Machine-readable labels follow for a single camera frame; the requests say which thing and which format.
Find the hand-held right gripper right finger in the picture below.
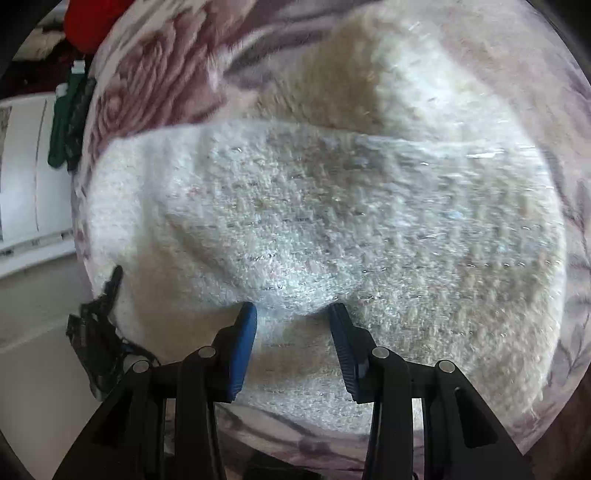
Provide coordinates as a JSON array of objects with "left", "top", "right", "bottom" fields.
[{"left": 327, "top": 303, "right": 536, "bottom": 480}]

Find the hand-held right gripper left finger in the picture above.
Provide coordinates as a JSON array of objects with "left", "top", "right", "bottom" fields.
[{"left": 52, "top": 302, "right": 258, "bottom": 480}]

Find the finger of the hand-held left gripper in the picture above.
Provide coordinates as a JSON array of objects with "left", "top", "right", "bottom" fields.
[{"left": 104, "top": 265, "right": 124, "bottom": 305}]

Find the white fluffy garment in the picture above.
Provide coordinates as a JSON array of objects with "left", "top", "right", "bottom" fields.
[{"left": 85, "top": 4, "right": 568, "bottom": 437}]

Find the white cabinet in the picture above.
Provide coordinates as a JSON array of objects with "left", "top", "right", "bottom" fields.
[{"left": 0, "top": 92, "right": 77, "bottom": 278}]

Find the green garment with white stripes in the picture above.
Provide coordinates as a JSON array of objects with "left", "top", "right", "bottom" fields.
[{"left": 47, "top": 60, "right": 90, "bottom": 169}]

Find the black garment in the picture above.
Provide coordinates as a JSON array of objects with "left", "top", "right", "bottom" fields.
[{"left": 65, "top": 76, "right": 98, "bottom": 171}]

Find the floral plush blanket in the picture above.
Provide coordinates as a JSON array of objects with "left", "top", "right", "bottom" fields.
[{"left": 69, "top": 0, "right": 591, "bottom": 462}]

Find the red cloth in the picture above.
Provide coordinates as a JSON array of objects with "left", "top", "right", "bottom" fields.
[{"left": 64, "top": 0, "right": 132, "bottom": 54}]

